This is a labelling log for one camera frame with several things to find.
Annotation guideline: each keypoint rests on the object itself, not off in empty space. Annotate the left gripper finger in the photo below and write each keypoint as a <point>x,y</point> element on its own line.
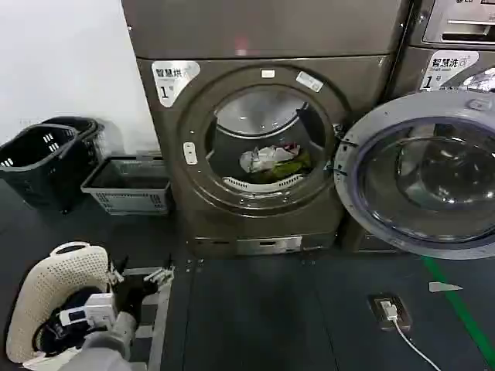
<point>117,275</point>
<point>160,277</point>

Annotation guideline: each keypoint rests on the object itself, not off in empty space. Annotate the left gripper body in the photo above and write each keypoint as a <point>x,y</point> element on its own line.
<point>133,295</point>

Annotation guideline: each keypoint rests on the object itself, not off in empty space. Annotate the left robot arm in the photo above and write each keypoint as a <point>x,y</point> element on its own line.
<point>112,342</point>

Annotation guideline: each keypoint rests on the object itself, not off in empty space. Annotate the white perforated laundry basket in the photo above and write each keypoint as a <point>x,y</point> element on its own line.
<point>58,270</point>

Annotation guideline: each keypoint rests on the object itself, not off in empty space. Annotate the grey plastic crate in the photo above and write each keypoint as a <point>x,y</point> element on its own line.
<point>123,201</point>

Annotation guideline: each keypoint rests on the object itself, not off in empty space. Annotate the grey dryer with open drum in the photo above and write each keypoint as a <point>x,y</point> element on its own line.
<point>174,201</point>

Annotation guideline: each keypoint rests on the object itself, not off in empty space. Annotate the dark clothes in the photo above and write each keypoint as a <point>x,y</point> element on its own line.
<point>50,341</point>

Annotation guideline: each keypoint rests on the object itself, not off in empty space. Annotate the dryer base drawer panel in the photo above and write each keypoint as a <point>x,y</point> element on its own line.
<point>267,246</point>

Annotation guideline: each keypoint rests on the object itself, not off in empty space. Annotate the white lint filter grille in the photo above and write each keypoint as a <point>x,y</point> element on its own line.
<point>255,184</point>

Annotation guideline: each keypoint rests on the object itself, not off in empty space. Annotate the large black plastic basket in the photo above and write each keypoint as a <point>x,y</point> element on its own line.
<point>27,174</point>

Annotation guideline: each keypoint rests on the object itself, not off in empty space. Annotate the white crumpled cloth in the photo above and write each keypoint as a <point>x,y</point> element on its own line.
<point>258,159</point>

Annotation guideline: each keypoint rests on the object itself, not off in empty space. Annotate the green cloth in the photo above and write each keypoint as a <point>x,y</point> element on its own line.
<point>294,167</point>

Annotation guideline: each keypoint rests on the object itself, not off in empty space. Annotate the red and white cloth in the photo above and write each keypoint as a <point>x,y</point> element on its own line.
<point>291,147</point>

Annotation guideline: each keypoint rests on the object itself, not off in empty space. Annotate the white number label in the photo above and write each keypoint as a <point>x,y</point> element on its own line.
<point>170,81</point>
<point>444,69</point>

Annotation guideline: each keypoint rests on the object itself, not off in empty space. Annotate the white plug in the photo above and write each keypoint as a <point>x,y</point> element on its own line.
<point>388,310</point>

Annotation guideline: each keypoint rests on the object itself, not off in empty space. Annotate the floor socket box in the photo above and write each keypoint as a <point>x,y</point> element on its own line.
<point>404,309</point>

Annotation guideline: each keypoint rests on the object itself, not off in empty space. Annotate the white rectangular sticker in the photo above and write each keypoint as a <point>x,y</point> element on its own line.
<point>310,81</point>

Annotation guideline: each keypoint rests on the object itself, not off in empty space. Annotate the grey upper stacked machine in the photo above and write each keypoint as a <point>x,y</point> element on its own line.
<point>270,27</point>

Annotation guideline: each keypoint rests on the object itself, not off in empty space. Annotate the round glass dryer door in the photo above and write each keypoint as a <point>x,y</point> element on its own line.
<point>425,185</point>

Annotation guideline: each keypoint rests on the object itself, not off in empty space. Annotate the grey tape piece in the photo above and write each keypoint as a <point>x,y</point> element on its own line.
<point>442,286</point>

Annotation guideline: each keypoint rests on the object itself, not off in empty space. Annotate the green floor tape line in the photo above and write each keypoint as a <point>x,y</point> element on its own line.
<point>458,309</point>

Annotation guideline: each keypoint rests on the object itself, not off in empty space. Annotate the grey neighbouring dryer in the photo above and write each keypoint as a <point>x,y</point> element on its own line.
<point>404,73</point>

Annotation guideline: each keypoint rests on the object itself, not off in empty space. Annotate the upper machine with silver panel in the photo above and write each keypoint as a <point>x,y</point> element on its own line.
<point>456,23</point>

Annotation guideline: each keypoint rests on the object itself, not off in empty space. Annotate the grey metal floor frame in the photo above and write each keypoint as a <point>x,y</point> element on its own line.
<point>160,328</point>

